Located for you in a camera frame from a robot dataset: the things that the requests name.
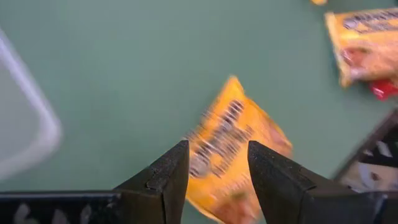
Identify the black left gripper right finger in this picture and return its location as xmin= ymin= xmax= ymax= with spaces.
xmin=248 ymin=140 xmax=386 ymax=224

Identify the red Maruchan Saucy Noodles pack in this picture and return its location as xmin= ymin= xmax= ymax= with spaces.
xmin=368 ymin=79 xmax=398 ymax=102

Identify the clear plastic tray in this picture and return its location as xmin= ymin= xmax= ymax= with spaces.
xmin=0 ymin=27 xmax=63 ymax=181

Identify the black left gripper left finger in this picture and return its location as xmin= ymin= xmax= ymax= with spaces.
xmin=113 ymin=139 xmax=190 ymax=224

